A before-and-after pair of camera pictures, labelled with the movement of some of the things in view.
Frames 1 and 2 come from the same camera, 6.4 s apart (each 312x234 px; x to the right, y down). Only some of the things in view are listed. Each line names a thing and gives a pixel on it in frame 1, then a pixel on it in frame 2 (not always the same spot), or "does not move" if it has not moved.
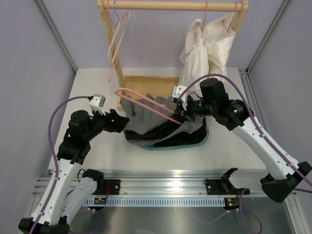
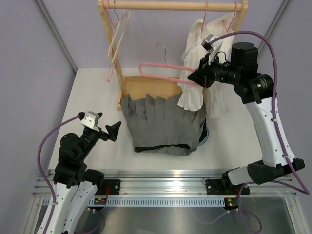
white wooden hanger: x=109 y=48 does not move
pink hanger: x=231 y=23 does not move
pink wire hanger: x=112 y=43 does not move
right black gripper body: x=192 y=109 -> x=212 y=71
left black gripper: x=118 y=124 -> x=112 y=131
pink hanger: x=117 y=89 -> x=141 y=64
